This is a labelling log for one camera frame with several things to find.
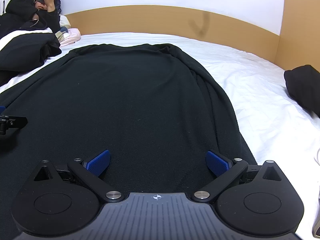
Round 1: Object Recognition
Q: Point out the black fleece garment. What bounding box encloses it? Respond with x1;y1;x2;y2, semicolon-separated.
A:
1;44;255;239

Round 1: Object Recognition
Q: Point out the pink white pillow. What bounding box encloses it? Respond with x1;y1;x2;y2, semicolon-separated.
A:
55;15;81;47

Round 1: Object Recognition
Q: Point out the person in black hoodie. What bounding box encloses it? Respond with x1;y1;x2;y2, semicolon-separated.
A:
1;0;61;37

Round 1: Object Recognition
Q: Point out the black folded garment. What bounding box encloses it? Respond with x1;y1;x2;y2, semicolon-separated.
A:
284;64;320;116

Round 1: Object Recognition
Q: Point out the wooden headboard panel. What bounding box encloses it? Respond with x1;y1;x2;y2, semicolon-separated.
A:
67;0;319;70

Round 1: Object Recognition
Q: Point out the white charger with cable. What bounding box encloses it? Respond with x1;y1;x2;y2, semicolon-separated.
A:
314;148;320;165

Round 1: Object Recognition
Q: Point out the black garment pile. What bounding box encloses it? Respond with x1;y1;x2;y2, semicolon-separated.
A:
1;30;61;85

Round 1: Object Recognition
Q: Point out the phone with lit screen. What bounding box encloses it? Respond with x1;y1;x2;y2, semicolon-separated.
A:
312;194;320;239

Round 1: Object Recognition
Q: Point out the white bed sheet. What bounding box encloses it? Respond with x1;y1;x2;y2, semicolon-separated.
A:
0;31;320;240

